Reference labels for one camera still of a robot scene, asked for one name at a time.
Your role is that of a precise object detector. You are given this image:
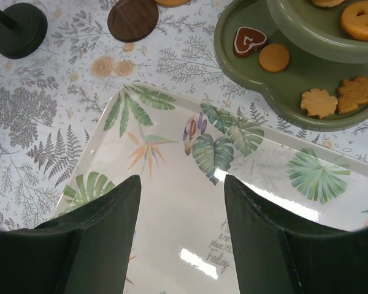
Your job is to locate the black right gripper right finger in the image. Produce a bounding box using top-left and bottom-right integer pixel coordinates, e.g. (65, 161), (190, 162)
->
(224, 175), (368, 294)

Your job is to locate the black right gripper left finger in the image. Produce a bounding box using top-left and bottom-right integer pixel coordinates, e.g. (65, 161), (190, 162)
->
(0, 175), (141, 293)

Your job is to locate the leaf-patterned white tray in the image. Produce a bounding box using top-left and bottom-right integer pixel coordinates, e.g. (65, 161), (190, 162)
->
(55, 83), (368, 293)

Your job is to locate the orange flower cookie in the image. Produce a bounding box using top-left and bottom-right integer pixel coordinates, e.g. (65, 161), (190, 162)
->
(301, 88), (338, 119)

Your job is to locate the orange pretzel cookie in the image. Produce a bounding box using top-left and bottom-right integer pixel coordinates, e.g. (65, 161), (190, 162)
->
(337, 76), (368, 114)

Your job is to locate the dark wooden coaster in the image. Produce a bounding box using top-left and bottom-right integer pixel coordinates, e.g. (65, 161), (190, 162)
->
(107, 0), (159, 42)

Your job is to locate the light wooden coaster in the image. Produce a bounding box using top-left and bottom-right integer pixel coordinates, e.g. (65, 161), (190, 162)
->
(155, 0), (190, 7)

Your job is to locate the floral tablecloth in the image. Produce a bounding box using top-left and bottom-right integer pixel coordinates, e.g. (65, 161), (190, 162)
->
(0, 1), (368, 230)

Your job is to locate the green three-tier cake stand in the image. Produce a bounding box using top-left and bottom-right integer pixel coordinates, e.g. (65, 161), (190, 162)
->
(214, 1), (368, 132)

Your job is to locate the red iced heart cookie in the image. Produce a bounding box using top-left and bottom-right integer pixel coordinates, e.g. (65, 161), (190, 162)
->
(233, 26), (268, 58)

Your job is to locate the black round stand base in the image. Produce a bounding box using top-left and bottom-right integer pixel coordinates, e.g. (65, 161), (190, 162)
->
(0, 2), (48, 59)

